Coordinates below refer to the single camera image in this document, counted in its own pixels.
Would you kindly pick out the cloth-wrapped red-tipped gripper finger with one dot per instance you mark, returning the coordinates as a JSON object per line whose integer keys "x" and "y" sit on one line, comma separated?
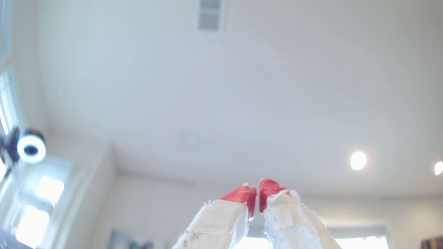
{"x": 290, "y": 221}
{"x": 218, "y": 221}

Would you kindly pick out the large round recessed ceiling light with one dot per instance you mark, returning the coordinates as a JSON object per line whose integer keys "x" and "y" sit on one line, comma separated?
{"x": 358, "y": 160}

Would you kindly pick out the small round recessed ceiling light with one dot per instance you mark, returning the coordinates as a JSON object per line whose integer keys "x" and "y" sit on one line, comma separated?
{"x": 439, "y": 168}

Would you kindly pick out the tall bright side window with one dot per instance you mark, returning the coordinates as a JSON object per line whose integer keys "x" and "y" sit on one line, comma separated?
{"x": 33, "y": 224}

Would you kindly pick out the white ceiling air vent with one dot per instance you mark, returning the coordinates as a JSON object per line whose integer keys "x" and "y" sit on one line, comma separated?
{"x": 209, "y": 15}

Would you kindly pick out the framed wall picture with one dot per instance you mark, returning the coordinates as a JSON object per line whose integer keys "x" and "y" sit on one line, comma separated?
{"x": 124, "y": 241}

